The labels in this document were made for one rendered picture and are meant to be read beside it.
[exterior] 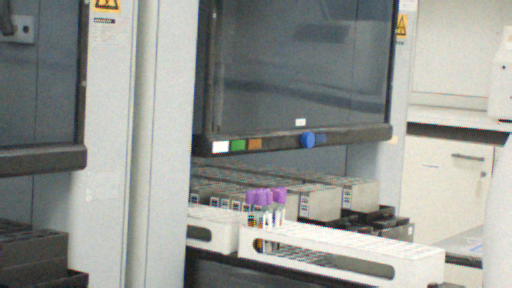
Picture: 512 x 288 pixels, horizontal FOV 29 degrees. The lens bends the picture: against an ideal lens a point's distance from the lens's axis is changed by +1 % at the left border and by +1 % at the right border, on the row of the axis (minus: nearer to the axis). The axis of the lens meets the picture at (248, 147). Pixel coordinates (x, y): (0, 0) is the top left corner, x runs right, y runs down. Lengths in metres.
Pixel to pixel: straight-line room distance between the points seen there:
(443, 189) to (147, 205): 2.56
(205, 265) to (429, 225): 2.48
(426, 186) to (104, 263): 2.66
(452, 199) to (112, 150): 2.64
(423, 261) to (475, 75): 3.18
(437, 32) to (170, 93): 3.23
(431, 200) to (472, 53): 0.87
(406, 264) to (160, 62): 0.45
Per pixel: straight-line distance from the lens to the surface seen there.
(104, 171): 1.37
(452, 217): 3.91
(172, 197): 1.49
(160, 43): 1.44
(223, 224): 1.53
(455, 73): 4.57
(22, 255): 1.27
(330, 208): 1.85
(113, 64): 1.37
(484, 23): 4.52
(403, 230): 1.96
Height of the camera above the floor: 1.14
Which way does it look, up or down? 6 degrees down
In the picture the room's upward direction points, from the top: 3 degrees clockwise
